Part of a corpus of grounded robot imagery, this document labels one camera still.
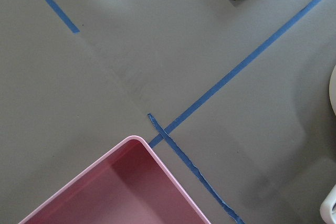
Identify beige plastic dustpan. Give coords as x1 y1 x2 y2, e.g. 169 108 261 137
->
319 63 336 224

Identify pink rectangular bin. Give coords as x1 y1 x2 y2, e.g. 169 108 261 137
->
23 136 208 223

